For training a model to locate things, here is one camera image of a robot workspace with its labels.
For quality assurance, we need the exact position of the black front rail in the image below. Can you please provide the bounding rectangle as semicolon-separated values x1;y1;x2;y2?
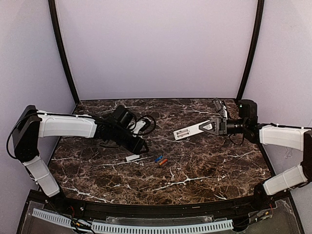
66;196;255;218

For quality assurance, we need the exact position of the black right frame post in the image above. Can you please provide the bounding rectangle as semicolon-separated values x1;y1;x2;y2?
235;0;265;102

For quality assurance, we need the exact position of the white slotted cable duct centre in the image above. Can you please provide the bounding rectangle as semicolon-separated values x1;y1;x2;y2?
90;218;234;233

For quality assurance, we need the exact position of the black left frame post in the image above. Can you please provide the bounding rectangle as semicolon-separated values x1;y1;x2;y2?
48;0;80;105

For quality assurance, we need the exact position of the white slotted cable duct left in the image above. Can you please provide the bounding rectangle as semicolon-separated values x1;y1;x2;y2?
32;208;71;228

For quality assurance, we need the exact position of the white remote control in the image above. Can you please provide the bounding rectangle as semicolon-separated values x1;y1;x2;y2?
173;120;210;140

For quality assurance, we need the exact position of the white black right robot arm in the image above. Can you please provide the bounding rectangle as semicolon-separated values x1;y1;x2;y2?
198;98;312;196

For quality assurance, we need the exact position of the white battery cover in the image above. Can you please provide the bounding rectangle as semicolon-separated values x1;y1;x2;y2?
126;155;140;162

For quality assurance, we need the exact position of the white slotted cable duct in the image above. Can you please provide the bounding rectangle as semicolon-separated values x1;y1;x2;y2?
90;218;234;233
32;208;71;228

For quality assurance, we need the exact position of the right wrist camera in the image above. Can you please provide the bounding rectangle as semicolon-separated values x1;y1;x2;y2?
213;98;228;119

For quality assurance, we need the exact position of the black frame post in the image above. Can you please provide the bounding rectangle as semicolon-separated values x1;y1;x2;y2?
235;0;265;102
48;0;80;105

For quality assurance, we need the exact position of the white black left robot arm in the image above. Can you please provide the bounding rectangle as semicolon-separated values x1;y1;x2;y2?
7;105;149;198

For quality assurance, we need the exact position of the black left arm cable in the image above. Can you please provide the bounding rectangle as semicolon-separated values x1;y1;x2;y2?
99;114;157;149

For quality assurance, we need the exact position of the blue AA battery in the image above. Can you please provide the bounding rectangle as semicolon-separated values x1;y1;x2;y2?
155;156;163;162

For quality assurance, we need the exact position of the orange AA battery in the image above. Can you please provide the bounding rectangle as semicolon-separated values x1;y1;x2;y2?
159;158;168;167

